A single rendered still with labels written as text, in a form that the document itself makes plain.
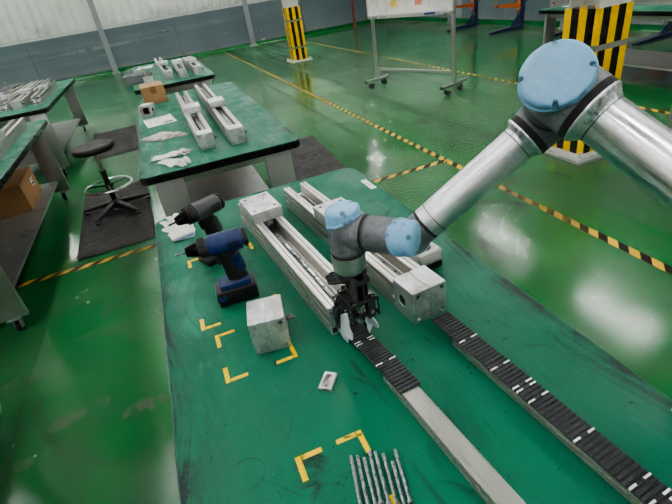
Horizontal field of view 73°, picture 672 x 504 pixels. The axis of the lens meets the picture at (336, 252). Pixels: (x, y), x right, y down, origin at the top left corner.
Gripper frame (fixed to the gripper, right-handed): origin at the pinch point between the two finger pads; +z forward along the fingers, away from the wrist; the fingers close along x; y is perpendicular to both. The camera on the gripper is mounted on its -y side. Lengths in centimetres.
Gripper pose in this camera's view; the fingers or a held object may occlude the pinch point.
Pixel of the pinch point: (356, 331)
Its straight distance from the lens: 114.6
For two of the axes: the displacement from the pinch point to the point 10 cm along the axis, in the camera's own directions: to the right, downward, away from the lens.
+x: 8.8, -3.4, 3.2
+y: 4.5, 4.1, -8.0
